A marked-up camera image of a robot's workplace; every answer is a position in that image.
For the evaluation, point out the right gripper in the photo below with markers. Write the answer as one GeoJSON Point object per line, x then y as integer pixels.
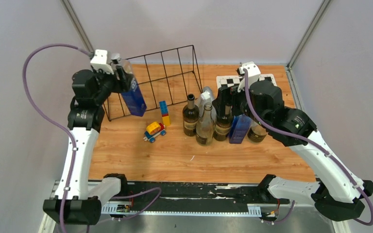
{"type": "Point", "coordinates": [226, 94]}

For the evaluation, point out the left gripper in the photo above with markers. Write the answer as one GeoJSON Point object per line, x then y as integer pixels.
{"type": "Point", "coordinates": [124, 84]}

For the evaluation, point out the blue square bottle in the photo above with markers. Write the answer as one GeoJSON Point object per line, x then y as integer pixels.
{"type": "Point", "coordinates": [133, 99]}
{"type": "Point", "coordinates": [240, 126]}

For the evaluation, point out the green wine bottle cream label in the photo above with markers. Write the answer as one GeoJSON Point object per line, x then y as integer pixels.
{"type": "Point", "coordinates": [223, 123]}

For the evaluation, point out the clear champagne bottle black label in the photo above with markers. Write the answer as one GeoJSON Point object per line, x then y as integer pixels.
{"type": "Point", "coordinates": [205, 126]}

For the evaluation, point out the dark green wine bottle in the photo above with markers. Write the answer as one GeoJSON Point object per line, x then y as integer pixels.
{"type": "Point", "coordinates": [190, 116]}

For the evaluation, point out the clear bottle dark label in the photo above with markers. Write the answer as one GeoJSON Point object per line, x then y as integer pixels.
{"type": "Point", "coordinates": [256, 132]}

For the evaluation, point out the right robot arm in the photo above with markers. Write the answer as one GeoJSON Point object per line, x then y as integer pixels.
{"type": "Point", "coordinates": [338, 194]}

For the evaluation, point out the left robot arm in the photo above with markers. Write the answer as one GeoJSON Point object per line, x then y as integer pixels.
{"type": "Point", "coordinates": [83, 128]}

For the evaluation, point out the checkered chess mat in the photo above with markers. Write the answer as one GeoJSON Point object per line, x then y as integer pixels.
{"type": "Point", "coordinates": [236, 80]}

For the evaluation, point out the white metronome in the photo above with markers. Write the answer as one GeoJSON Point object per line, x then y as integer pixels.
{"type": "Point", "coordinates": [204, 98]}

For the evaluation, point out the blue red yellow block tower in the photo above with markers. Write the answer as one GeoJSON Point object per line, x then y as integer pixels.
{"type": "Point", "coordinates": [164, 113]}

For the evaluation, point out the yellow blue toy car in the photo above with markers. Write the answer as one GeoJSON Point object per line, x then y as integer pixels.
{"type": "Point", "coordinates": [153, 130]}

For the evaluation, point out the black wire wine rack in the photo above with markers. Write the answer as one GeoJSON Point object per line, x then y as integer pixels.
{"type": "Point", "coordinates": [167, 75]}

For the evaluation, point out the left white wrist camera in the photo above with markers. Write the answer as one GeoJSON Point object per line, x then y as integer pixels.
{"type": "Point", "coordinates": [99, 62]}

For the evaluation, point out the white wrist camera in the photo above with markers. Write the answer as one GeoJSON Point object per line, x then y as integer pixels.
{"type": "Point", "coordinates": [99, 62]}
{"type": "Point", "coordinates": [253, 74]}

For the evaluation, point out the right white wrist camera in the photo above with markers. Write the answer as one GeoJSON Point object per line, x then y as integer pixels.
{"type": "Point", "coordinates": [253, 74]}

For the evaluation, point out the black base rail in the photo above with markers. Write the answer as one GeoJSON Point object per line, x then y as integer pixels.
{"type": "Point", "coordinates": [161, 197]}

